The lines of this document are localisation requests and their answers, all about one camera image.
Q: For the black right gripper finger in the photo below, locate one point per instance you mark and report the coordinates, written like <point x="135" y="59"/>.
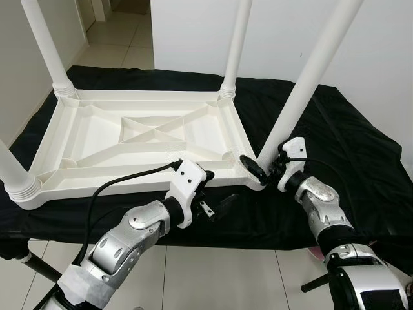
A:
<point x="250" y="166"/>

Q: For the white plastic table leg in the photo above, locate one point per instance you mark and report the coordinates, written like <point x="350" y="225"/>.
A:
<point x="310" y="77"/>
<point x="45" y="45"/>
<point x="235" y="45"/>
<point x="13" y="171"/>

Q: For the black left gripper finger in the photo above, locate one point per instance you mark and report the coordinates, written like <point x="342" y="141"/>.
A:
<point x="209" y="175"/>
<point x="226" y="204"/>

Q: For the white plastic table top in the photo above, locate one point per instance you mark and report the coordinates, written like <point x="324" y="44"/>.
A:
<point x="84" y="139"/>

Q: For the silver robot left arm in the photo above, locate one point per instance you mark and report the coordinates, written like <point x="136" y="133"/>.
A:
<point x="116" y="248"/>

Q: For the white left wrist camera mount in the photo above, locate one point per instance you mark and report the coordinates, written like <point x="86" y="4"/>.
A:
<point x="187" y="181"/>

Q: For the black table cloth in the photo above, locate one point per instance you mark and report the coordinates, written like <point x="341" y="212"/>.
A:
<point x="361" y="161"/>

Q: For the pink round object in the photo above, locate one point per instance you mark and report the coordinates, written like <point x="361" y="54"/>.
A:
<point x="317" y="253"/>

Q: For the black folding table leg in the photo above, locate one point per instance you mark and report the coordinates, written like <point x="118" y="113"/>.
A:
<point x="39" y="268"/>
<point x="316" y="281"/>

